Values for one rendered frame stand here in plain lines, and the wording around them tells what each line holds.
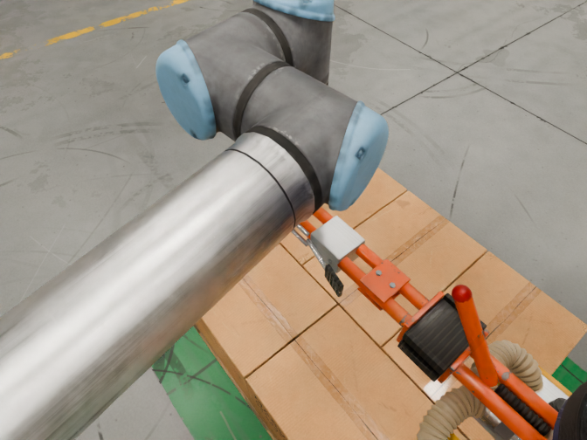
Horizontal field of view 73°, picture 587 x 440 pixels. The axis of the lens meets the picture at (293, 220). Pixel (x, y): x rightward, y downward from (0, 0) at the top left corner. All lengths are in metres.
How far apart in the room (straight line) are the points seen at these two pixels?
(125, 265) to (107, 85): 3.34
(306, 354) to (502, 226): 1.57
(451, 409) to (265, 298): 0.91
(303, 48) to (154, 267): 0.30
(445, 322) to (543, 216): 2.15
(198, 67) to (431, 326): 0.45
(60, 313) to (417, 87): 3.25
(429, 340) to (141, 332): 0.43
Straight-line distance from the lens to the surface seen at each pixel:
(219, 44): 0.41
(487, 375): 0.61
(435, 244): 1.64
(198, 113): 0.39
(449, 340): 0.62
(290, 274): 1.47
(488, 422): 0.68
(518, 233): 2.58
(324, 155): 0.32
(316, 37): 0.48
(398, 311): 0.62
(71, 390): 0.27
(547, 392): 0.79
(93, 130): 3.17
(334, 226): 0.68
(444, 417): 0.64
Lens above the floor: 1.82
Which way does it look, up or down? 52 degrees down
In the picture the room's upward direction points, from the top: straight up
